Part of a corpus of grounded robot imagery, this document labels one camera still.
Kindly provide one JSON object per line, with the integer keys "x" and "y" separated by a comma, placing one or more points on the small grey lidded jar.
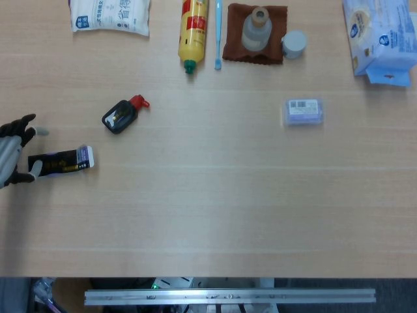
{"x": 294, "y": 44}

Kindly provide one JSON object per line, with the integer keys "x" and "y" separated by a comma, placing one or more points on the frosted bottle with wooden cap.
{"x": 255, "y": 36}

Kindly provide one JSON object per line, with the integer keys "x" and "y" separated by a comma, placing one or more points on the black small carton box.
{"x": 60, "y": 162}

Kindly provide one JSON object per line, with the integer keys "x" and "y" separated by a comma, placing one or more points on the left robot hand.
{"x": 9, "y": 156}

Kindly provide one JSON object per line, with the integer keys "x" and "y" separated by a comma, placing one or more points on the small black bottle red cap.
{"x": 119, "y": 117}

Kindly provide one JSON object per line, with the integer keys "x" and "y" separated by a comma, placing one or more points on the aluminium profile rail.
{"x": 228, "y": 296}

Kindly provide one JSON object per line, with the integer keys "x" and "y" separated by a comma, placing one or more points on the purple soap in clear box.
{"x": 303, "y": 112}

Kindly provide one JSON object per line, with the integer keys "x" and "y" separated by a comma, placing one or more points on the white salt bag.
{"x": 110, "y": 16}

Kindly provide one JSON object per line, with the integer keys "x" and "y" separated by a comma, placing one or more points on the light blue toothbrush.
{"x": 218, "y": 36}

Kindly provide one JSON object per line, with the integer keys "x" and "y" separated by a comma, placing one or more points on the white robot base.
{"x": 172, "y": 282}

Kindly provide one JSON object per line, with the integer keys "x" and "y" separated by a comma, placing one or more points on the large blue white package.
{"x": 378, "y": 36}

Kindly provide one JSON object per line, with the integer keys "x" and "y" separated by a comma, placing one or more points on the yellow bottle with green cap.
{"x": 192, "y": 32}

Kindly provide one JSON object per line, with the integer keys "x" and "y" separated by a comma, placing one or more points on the brown folded cloth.
{"x": 233, "y": 40}

